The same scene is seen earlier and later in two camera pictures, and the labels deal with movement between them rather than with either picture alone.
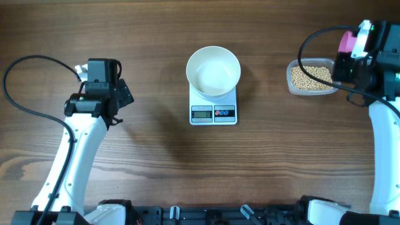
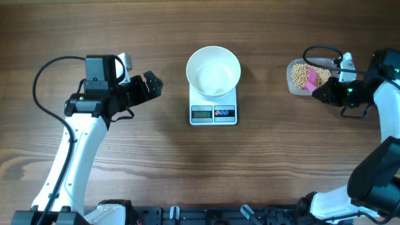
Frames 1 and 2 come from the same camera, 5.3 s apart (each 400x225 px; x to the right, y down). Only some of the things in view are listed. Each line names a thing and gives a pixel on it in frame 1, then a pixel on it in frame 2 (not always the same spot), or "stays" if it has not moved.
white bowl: x=213 y=71 stays
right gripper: x=339 y=72 to x=330 y=96
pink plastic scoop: x=347 y=42 to x=311 y=84
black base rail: x=282 y=214 stays
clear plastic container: x=298 y=83 stays
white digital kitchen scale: x=208 y=110 stays
